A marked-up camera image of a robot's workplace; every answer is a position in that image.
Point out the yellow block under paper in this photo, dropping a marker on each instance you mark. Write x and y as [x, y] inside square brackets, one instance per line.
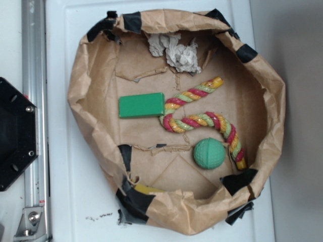
[147, 190]

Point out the crumpled grey paper wad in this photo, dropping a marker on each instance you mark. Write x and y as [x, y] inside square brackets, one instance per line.
[181, 57]

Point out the brown paper bag bin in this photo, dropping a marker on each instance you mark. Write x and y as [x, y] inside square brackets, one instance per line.
[237, 99]

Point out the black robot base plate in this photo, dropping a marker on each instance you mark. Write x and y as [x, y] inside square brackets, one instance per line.
[18, 134]

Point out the green dimpled rubber ball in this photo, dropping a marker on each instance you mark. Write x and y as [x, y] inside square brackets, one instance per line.
[209, 153]

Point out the metal corner bracket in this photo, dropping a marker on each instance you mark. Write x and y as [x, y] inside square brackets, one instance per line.
[32, 224]

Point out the green rectangular block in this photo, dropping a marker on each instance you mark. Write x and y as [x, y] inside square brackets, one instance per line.
[144, 105]

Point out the aluminium extrusion rail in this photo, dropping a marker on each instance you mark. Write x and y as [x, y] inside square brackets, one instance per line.
[36, 176]

